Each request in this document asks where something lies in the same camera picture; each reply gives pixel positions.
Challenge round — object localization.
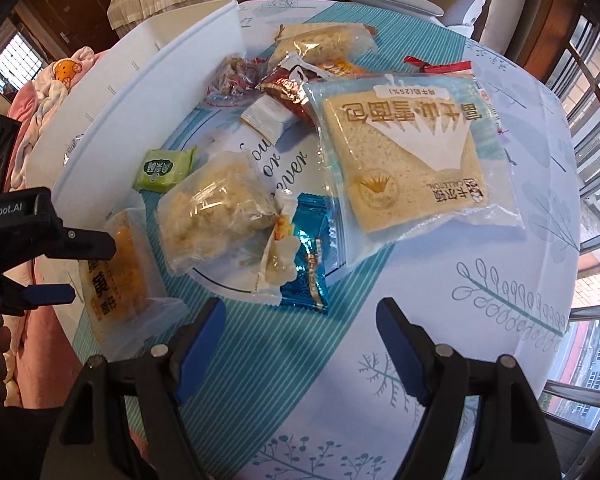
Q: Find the metal window grille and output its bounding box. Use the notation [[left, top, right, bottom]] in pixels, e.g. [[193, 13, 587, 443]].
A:
[[539, 10, 600, 443]]

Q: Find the blue foil snack packet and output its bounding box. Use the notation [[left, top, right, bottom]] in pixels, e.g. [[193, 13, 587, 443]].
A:
[[279, 192, 347, 316]]

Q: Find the clear red edged packet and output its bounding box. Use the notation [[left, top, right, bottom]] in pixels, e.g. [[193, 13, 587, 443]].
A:
[[404, 56, 512, 137]]

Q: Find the small orange snack packet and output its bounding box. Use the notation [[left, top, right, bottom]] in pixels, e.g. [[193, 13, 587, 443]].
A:
[[324, 57, 367, 79]]

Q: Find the white plastic storage box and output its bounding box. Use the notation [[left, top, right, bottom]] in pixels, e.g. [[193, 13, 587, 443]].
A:
[[25, 0, 247, 211]]

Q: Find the small white snack packet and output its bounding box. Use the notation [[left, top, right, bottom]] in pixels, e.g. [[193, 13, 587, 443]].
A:
[[240, 97, 302, 144]]

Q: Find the red brown foil packet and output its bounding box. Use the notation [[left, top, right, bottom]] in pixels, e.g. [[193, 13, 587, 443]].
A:
[[257, 54, 331, 127]]

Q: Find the clear bag yellow cake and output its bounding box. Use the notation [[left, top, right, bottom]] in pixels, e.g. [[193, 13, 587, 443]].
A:
[[158, 150, 283, 276]]

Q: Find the sliced bread packet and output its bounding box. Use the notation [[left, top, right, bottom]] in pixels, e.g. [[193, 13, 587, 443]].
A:
[[302, 72, 525, 267]]

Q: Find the pink printed blanket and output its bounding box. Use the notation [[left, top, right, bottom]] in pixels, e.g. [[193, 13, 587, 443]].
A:
[[5, 45, 108, 411]]

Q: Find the small green snack packet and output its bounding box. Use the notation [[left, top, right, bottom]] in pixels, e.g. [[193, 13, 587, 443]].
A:
[[132, 145, 199, 194]]

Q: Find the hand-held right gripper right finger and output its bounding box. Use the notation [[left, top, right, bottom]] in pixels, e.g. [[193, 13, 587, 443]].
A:
[[376, 297, 563, 480]]

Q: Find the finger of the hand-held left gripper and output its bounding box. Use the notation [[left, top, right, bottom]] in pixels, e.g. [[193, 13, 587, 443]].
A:
[[55, 227, 117, 261], [0, 271, 76, 317]]

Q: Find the clear rice crisp packet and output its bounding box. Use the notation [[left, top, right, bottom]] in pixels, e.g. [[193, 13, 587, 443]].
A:
[[267, 23, 379, 68]]

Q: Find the clear nut snack packet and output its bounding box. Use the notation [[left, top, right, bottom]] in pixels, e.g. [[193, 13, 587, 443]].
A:
[[199, 55, 269, 111]]

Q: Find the white office chair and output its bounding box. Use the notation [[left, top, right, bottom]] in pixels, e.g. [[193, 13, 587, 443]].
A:
[[322, 0, 497, 42]]

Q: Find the egg yolk pastry packet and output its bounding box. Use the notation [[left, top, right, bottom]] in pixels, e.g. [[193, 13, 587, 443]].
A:
[[77, 192, 191, 347]]

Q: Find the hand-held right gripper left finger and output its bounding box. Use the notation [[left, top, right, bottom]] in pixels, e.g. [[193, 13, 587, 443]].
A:
[[40, 297, 227, 480]]

